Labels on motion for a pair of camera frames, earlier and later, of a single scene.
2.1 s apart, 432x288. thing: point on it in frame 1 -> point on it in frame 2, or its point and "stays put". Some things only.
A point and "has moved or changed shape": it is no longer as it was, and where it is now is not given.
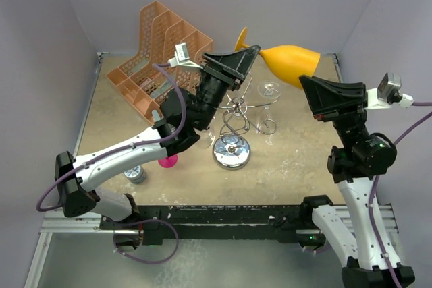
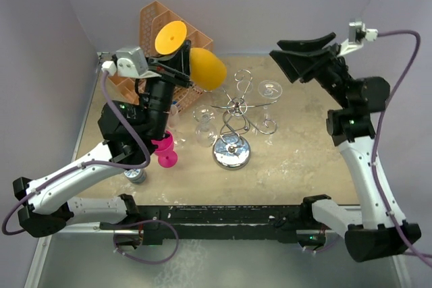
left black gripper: (230, 69) -> (179, 73)
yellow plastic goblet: (288, 62) has moved or changed shape
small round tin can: (137, 175) stays put
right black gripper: (330, 100) -> (298, 56)
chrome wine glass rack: (231, 150) stays put
